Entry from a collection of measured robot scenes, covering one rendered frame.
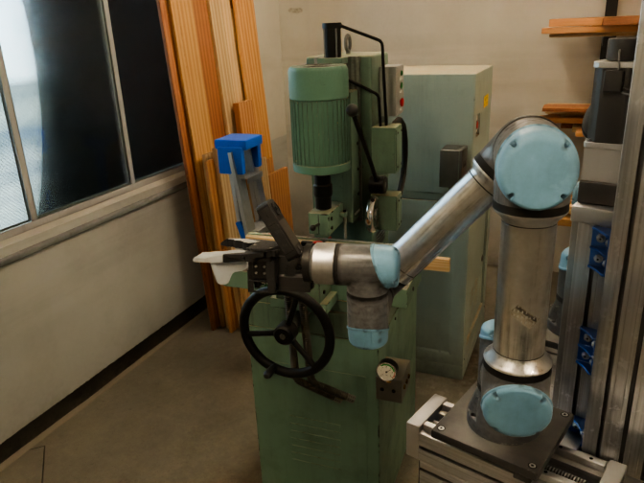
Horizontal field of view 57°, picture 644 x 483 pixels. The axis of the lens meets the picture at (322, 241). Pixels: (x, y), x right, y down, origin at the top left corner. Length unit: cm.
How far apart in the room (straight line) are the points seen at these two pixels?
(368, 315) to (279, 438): 116
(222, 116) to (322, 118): 179
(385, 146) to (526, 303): 104
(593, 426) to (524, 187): 67
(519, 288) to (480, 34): 306
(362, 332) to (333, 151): 80
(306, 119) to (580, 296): 88
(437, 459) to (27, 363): 186
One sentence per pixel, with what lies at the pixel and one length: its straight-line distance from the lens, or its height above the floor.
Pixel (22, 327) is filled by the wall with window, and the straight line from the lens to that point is 271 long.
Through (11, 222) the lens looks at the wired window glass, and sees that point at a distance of 270.
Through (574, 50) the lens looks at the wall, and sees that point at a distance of 391.
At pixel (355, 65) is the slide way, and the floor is 149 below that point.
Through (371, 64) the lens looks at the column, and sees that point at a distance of 194.
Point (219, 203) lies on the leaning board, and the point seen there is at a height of 74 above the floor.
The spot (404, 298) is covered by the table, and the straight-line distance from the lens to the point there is 172.
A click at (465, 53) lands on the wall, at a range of 398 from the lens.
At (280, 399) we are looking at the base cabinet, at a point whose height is 45.
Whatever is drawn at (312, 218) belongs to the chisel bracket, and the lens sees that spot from 184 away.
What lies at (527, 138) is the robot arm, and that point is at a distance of 92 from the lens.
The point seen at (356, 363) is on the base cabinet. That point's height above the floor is 63.
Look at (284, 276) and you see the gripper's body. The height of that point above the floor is 119.
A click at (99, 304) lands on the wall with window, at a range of 299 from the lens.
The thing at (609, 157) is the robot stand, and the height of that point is 135.
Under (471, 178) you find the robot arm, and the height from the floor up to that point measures 135.
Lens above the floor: 162
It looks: 20 degrees down
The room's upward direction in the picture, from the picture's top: 2 degrees counter-clockwise
